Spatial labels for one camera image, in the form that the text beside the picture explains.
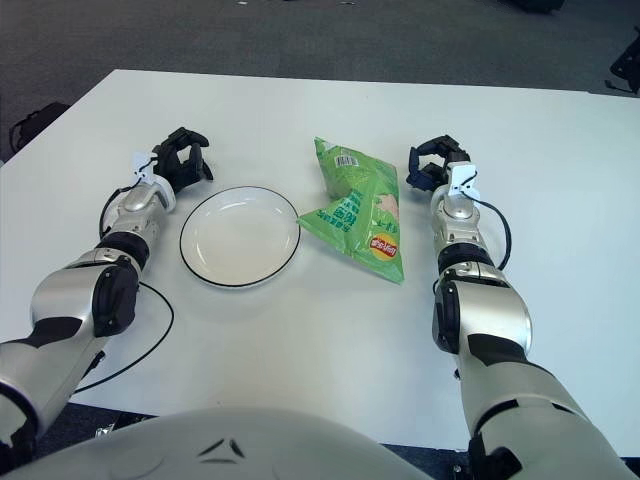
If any dark bulky floor object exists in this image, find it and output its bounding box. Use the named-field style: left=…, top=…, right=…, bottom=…
left=509, top=0, right=562, bottom=14

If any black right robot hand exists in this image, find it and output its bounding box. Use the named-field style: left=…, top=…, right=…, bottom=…
left=404, top=134, right=474, bottom=194

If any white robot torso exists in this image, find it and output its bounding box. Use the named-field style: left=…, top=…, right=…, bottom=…
left=0, top=405, right=436, bottom=480

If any green snack chip bag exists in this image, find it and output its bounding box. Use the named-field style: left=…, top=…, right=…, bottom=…
left=297, top=136, right=405, bottom=286

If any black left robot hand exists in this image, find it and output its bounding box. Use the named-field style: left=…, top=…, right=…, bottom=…
left=151, top=127, right=215, bottom=194

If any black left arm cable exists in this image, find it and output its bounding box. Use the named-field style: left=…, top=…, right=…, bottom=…
left=74, top=282, right=176, bottom=394

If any black backpack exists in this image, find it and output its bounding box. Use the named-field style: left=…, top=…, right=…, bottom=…
left=8, top=102, right=70, bottom=151

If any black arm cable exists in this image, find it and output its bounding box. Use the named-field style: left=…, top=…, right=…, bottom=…
left=74, top=282, right=176, bottom=394
left=473, top=197, right=513, bottom=272

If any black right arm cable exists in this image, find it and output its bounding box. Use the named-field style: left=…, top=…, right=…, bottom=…
left=473, top=197, right=513, bottom=272

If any black chair base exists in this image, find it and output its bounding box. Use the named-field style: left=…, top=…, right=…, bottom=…
left=604, top=33, right=640, bottom=96

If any white plate black rim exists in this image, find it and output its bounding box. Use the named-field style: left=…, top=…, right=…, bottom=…
left=179, top=185, right=303, bottom=290

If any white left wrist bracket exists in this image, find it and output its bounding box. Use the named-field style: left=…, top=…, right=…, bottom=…
left=130, top=152, right=179, bottom=211

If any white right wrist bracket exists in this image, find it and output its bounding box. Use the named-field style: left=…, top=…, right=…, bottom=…
left=447, top=162, right=481, bottom=197

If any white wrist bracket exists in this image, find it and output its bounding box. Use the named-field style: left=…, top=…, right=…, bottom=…
left=130, top=152, right=179, bottom=211
left=447, top=162, right=481, bottom=197

